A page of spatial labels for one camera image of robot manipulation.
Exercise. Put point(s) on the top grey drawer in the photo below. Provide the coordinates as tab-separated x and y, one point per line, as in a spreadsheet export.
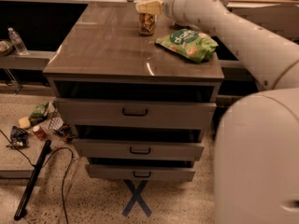
137	114

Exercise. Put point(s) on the red can on floor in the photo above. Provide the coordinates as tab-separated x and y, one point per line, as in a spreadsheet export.
39	132

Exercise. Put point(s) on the small background water bottle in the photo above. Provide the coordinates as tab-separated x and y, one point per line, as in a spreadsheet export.
17	41

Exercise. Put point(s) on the yellow sponge on floor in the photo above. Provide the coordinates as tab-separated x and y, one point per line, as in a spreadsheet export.
24	123

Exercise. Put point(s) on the green chip bag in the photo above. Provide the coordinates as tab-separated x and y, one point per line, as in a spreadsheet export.
190	44

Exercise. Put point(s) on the middle grey drawer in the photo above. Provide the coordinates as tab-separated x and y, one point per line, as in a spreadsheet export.
138	150

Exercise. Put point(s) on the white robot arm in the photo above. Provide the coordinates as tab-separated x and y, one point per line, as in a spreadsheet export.
256	160

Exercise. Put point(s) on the dark snack bag on floor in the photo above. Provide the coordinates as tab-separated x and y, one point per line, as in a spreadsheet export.
65	132

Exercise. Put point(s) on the background bowl on shelf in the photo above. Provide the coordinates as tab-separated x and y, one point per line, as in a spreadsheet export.
5	48

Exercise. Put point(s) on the bottom grey drawer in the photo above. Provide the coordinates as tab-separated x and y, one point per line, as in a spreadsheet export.
139	173

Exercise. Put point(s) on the blue snack bag on floor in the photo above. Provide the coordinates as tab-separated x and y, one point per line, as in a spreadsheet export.
18	137

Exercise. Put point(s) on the green bag on floor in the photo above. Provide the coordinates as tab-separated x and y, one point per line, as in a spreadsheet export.
39	114

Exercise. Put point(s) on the black bar on floor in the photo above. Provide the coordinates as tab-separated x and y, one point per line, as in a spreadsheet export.
21	210

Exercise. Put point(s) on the grey drawer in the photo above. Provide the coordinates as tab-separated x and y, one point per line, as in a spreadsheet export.
137	114
138	150
139	173

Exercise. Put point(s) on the orange soda can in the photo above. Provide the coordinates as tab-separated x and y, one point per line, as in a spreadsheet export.
146	23

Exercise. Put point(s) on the grey drawer cabinet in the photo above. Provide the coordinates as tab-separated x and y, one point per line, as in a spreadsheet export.
105	58

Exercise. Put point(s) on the blue tape cross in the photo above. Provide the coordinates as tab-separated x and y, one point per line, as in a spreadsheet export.
136	198

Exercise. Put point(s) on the checkered snack bag on floor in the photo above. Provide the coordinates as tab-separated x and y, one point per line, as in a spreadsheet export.
56	121

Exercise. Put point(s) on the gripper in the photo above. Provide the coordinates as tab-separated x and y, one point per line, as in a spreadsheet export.
167	7

